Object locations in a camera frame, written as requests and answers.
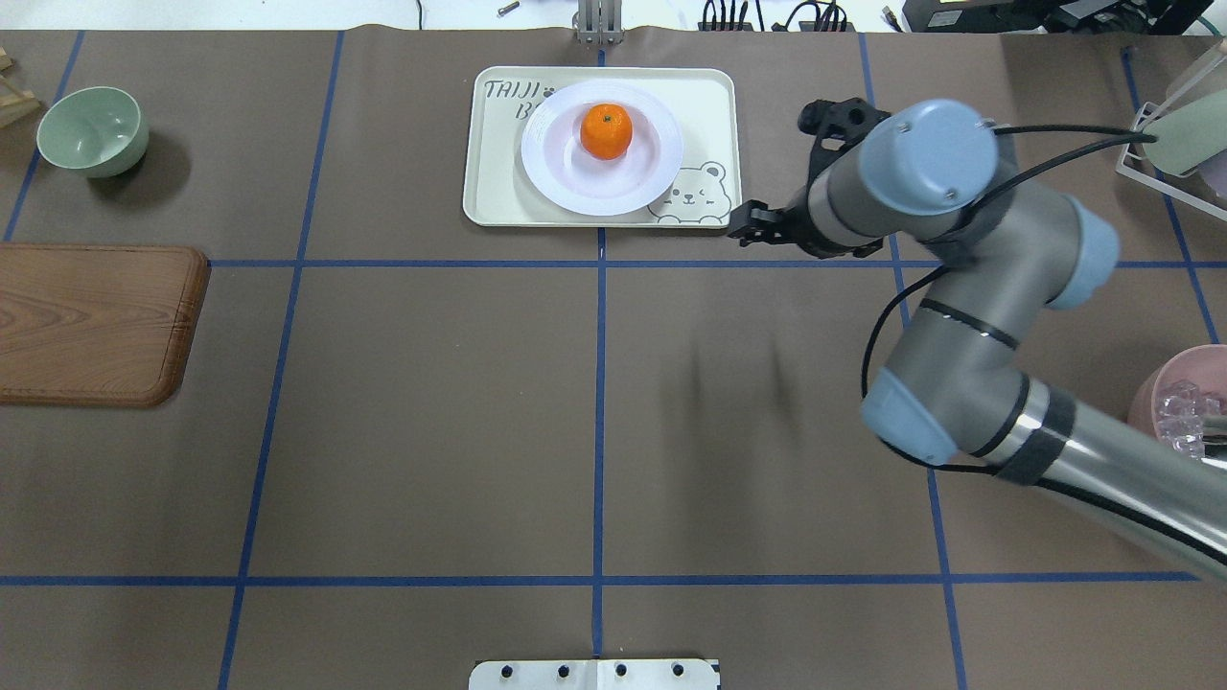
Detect clear ice cubes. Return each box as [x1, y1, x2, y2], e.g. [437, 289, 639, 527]
[1160, 383, 1226, 469]

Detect wooden dish drying rack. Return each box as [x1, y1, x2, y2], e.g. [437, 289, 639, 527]
[0, 48, 43, 129]

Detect orange fruit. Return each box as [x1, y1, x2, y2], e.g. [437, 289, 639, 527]
[580, 103, 633, 161]

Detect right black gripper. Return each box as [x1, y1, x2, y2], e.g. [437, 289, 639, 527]
[728, 196, 883, 262]

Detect light green bowl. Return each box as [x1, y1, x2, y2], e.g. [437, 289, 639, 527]
[36, 86, 150, 178]

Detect right camera black cable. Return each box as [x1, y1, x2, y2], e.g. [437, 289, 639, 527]
[860, 123, 1227, 566]

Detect pale green plate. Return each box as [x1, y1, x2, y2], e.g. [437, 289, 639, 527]
[1144, 90, 1226, 176]

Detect white wire rack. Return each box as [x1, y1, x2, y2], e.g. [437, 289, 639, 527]
[1117, 41, 1227, 223]

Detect pink bowl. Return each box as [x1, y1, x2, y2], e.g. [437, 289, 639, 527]
[1126, 344, 1226, 437]

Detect white ribbed plate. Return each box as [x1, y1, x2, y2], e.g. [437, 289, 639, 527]
[519, 79, 683, 219]

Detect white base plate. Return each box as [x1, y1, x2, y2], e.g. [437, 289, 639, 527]
[467, 658, 721, 689]

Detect black equipment at back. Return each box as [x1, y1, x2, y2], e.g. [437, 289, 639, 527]
[901, 1, 1214, 36]

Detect cream bear tray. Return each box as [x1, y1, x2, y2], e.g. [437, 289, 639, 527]
[463, 66, 742, 230]

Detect black cables at back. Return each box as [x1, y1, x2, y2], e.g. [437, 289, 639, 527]
[698, 0, 856, 34]

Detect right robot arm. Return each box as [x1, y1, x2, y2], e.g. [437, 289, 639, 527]
[729, 98, 1225, 580]

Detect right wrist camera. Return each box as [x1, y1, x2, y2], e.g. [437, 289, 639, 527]
[798, 98, 892, 185]

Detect brown wooden tray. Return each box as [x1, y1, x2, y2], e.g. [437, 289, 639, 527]
[1, 241, 210, 409]

